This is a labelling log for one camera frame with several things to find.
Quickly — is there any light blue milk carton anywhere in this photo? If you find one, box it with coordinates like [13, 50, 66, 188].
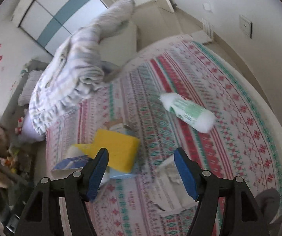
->
[106, 118, 140, 179]

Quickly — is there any plaid folded quilt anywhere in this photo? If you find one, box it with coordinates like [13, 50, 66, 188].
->
[29, 0, 135, 135]

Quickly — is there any wall socket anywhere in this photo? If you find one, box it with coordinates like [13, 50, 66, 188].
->
[239, 15, 253, 38]

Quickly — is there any white bottle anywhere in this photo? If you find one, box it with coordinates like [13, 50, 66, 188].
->
[159, 93, 216, 134]
[64, 145, 83, 159]

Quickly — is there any red white plush toy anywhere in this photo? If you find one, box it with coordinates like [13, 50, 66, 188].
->
[15, 117, 24, 135]

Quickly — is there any white printed wrapper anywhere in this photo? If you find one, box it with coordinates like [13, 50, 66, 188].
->
[149, 155, 197, 217]

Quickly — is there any lavender bed sheet bed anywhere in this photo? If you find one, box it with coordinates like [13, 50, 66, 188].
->
[18, 112, 45, 144]

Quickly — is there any yellow paper packet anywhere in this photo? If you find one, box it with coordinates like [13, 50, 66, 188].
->
[73, 144, 97, 158]

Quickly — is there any white teal wardrobe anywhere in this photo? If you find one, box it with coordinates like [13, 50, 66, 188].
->
[12, 0, 107, 55]

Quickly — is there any patterned bed sheet mattress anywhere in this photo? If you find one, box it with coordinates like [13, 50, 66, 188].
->
[46, 38, 282, 235]

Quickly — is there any yellow sponge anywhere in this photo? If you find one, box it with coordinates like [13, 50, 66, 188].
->
[92, 129, 140, 173]

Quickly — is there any wall switch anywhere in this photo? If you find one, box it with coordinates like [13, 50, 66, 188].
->
[203, 3, 212, 13]

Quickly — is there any plaid pillow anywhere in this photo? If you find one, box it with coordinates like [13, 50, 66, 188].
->
[18, 70, 43, 106]

